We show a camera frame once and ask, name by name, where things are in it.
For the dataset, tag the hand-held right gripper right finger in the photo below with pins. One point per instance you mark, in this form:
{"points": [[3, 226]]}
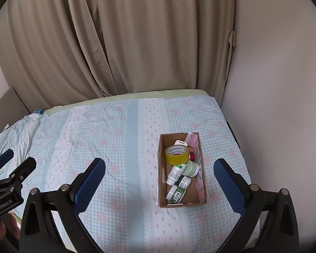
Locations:
{"points": [[227, 187]]}

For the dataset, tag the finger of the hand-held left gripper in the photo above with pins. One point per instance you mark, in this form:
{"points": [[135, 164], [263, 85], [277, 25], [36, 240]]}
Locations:
{"points": [[25, 167], [4, 158]]}

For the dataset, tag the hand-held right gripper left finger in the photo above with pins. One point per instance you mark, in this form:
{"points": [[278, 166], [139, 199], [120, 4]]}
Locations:
{"points": [[88, 187]]}

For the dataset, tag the cardboard box with pink print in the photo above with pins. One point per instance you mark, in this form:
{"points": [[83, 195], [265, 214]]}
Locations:
{"points": [[192, 197]]}

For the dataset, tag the white round jar lid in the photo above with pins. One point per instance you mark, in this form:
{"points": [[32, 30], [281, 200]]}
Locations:
{"points": [[192, 168]]}

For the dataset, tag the red-capped item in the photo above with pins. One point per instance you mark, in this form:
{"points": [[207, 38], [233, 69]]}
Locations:
{"points": [[191, 156]]}

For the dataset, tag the small green-labelled bottle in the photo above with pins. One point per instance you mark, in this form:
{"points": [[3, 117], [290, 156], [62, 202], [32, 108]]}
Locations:
{"points": [[176, 194]]}

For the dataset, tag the white bottle with green label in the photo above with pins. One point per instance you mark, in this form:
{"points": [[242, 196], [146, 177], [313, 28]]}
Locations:
{"points": [[176, 174]]}

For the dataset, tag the yellow tape roll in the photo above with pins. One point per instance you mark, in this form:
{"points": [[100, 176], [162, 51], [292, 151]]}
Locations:
{"points": [[176, 159]]}

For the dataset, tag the white earbuds case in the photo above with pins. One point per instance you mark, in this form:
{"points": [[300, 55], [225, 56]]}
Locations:
{"points": [[180, 142]]}

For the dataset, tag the person's left hand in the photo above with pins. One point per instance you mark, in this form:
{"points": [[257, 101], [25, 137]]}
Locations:
{"points": [[5, 228]]}

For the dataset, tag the white crumpled quilt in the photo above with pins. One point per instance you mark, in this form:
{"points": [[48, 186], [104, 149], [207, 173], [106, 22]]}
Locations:
{"points": [[21, 131]]}

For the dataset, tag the grey headboard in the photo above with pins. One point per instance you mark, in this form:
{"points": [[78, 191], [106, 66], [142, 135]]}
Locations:
{"points": [[8, 105]]}

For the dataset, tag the blue patterned cloth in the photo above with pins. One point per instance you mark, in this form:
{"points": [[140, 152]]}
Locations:
{"points": [[38, 112]]}

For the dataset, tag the blue checked bed cover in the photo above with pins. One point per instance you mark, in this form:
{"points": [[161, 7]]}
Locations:
{"points": [[121, 126]]}

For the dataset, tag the pale green bed sheet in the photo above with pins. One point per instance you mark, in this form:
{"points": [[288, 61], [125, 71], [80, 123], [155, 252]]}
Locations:
{"points": [[147, 93]]}

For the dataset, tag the beige curtain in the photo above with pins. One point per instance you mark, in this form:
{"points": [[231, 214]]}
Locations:
{"points": [[147, 31]]}

